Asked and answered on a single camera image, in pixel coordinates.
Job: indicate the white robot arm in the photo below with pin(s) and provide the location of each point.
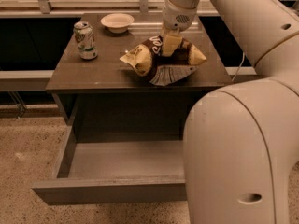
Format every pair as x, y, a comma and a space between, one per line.
241, 141

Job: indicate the white bowl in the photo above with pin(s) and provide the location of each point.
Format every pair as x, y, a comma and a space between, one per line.
117, 23

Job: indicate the brown chip bag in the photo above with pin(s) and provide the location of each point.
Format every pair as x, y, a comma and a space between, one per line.
148, 62

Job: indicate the grey cabinet counter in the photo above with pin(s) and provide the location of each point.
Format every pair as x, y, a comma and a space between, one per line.
104, 100

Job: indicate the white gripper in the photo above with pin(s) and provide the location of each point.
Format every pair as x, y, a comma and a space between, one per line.
176, 19

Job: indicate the open grey drawer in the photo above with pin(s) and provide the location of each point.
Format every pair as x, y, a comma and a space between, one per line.
95, 165

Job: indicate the green soda can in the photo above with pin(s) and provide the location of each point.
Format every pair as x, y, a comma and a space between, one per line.
84, 37

